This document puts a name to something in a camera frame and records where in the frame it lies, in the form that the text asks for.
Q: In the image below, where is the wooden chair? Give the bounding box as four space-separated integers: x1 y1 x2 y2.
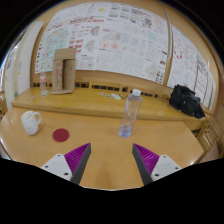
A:
196 114 224 158

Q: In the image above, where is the narrow wall poster collage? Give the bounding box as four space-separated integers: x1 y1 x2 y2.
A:
166 24 214 109

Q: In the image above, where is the clear plastic water bottle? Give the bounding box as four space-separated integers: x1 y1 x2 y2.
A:
118 88 143 139

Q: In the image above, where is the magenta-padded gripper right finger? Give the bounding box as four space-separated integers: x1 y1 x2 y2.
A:
131 143 183 186

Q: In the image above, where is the large wall poster collage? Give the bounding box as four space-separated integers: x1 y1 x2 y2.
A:
34 2 169 85

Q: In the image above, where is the brown cardboard box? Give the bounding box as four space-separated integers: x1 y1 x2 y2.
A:
50 47 77 95

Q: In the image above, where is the white ceramic mug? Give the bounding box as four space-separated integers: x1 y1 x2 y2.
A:
20 110 43 136

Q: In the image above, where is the black bag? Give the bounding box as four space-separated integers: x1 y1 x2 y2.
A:
168 84 206 120

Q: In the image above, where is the flat round red coaster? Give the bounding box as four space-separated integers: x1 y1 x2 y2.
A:
52 128 71 143

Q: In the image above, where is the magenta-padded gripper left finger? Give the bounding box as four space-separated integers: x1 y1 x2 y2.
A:
40 142 92 185

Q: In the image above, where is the small red-labelled drink bottle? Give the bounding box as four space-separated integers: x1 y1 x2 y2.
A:
39 71 47 93

